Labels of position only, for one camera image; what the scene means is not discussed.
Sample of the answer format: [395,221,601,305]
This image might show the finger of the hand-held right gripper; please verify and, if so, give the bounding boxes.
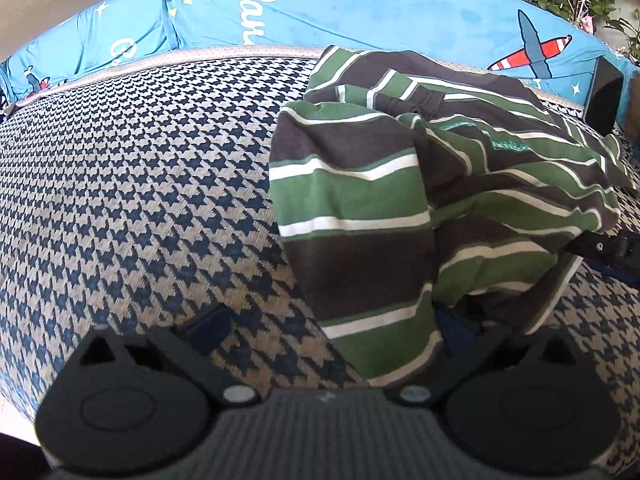
[566,230,640,288]

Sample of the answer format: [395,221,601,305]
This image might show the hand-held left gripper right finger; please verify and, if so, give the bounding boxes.
[397,309,591,407]

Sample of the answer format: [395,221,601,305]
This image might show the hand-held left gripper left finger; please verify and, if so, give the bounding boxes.
[75,305,261,408]

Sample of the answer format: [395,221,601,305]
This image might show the green brown striped shirt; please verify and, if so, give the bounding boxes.
[269,45,633,391]

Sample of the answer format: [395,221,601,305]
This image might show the houndstooth sofa seat mat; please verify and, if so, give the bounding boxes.
[0,45,640,480]

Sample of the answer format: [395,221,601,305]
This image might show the black box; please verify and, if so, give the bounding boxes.
[584,57,626,136]

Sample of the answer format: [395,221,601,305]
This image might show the long leaf green plant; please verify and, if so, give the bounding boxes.
[605,14,640,63]

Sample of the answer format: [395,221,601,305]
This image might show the blue printed sofa cover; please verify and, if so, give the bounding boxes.
[0,0,640,128]

